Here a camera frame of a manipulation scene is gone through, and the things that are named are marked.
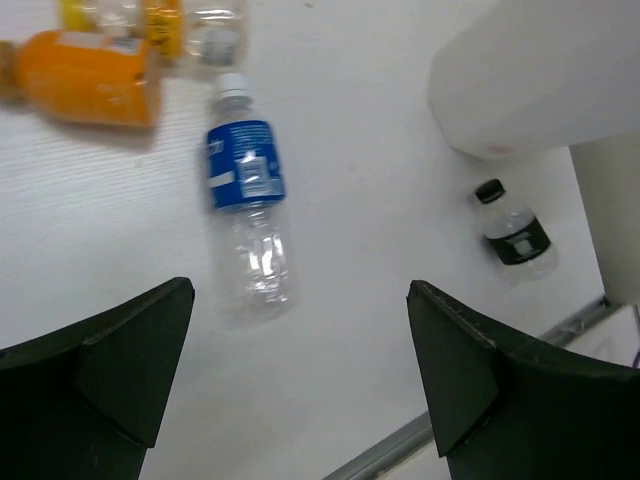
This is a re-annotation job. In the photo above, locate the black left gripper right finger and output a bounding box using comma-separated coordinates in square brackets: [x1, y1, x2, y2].
[407, 280, 639, 480]

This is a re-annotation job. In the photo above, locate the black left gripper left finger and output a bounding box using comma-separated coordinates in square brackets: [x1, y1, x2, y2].
[1, 277, 195, 479]

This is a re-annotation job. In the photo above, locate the black label water bottle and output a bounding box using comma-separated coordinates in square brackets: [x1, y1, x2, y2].
[472, 178, 559, 284]

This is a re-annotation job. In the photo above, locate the white octagonal bin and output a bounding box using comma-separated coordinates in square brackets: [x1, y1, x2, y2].
[427, 1, 639, 160]

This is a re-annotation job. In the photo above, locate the blue label water bottle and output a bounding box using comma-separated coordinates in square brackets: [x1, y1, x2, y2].
[205, 72, 292, 325]

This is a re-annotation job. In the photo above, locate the orange plastic bottle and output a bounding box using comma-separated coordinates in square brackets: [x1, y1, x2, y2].
[1, 29, 161, 128]

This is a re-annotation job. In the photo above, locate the yellow label clear bottle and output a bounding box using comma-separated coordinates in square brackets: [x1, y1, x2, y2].
[58, 0, 249, 71]

